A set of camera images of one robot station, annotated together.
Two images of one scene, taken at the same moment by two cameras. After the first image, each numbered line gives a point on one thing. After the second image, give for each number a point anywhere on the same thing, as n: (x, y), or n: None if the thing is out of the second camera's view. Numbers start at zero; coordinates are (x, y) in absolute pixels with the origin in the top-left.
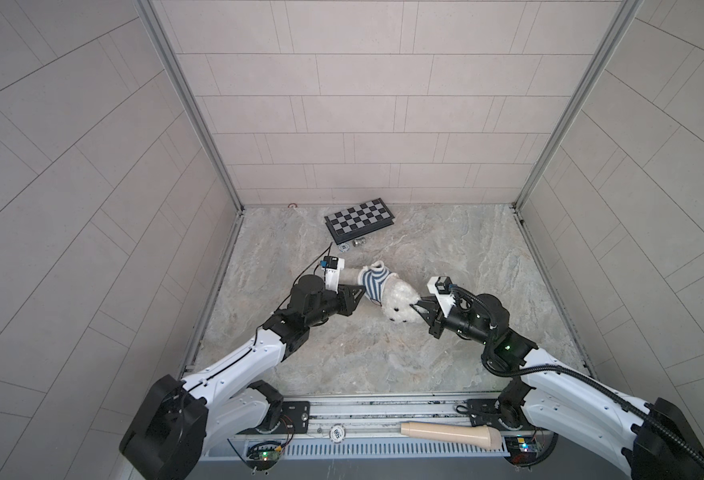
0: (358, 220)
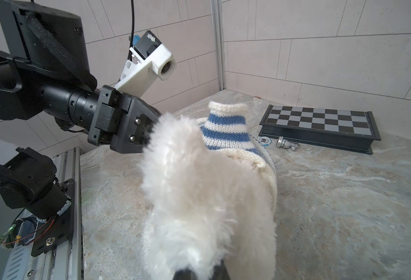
0: (346, 130)
